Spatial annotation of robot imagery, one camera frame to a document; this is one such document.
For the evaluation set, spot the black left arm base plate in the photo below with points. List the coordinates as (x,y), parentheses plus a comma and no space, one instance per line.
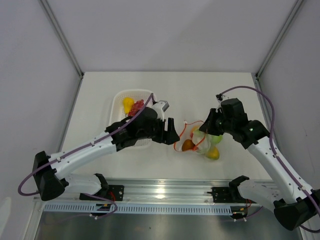
(110,191)

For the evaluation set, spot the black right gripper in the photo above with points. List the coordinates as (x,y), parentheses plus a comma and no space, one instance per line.
(207,127)

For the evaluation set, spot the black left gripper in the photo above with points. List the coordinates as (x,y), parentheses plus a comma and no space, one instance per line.
(166,137)

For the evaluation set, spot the right aluminium frame post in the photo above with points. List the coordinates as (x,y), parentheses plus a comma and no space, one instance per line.
(285,28)

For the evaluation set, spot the left aluminium frame post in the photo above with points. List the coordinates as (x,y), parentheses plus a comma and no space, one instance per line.
(52,19)

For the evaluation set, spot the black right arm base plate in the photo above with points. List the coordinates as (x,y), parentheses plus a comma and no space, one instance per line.
(230,193)

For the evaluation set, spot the green apple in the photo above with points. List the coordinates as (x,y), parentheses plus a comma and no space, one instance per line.
(216,139)

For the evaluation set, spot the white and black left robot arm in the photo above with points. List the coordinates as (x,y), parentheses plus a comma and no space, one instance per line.
(53,173)

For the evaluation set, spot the red grape bunch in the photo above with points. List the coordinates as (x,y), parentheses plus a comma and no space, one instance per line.
(136,107)

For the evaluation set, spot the white slotted cable duct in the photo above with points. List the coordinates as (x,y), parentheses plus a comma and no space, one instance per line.
(130,208)

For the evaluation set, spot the yellow pepper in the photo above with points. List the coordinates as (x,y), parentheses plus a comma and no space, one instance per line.
(127,104)

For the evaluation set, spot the yellow green mango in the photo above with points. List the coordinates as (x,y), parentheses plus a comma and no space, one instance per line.
(213,153)

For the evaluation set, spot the clear zip bag orange zipper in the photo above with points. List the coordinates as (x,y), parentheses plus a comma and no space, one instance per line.
(186,134)

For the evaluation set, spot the white cauliflower with green leaves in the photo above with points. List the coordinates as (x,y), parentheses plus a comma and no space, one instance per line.
(202,141)

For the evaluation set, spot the orange apricot fruit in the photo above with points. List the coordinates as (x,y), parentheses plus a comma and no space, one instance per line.
(195,128)

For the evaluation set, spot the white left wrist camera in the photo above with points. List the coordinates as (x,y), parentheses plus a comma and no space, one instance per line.
(160,108)

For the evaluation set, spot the aluminium frame post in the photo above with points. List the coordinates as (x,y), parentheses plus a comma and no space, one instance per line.
(52,19)
(285,28)

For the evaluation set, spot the brown kiwi fruit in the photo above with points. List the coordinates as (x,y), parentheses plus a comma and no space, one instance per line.
(187,145)

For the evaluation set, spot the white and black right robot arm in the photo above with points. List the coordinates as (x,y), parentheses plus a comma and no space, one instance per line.
(295,201)

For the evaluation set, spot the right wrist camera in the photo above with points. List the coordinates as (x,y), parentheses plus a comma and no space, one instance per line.
(221,97)

